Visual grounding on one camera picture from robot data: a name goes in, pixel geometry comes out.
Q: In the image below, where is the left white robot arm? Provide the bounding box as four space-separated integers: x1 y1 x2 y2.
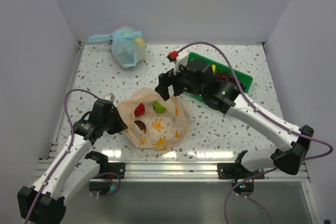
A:
17 99 127 223

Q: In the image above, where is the green plastic tray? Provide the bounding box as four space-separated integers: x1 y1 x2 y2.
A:
188 52 252 112

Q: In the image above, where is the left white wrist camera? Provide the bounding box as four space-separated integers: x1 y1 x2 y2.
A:
103 93 115 102

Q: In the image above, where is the green lime fruit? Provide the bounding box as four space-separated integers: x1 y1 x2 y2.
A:
152 101 166 114

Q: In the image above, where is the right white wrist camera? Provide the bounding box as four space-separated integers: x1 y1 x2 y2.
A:
167 49 188 75

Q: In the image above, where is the blue tied plastic bag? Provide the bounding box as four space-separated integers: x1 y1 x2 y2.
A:
88 26 146 68

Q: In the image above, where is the aluminium frame rail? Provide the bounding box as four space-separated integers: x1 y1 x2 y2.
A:
35 159 310 183

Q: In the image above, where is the dark red grape bunch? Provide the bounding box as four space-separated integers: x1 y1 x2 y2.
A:
216 71 236 84

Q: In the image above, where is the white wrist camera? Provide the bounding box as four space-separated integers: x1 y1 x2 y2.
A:
167 49 188 75
103 93 115 102

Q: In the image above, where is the red yellow mango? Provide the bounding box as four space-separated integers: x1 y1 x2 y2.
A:
134 103 145 117

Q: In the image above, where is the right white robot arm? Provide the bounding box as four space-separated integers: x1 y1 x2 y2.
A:
155 59 314 176

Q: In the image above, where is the orange banana-print plastic bag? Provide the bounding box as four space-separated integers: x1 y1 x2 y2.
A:
117 88 192 151

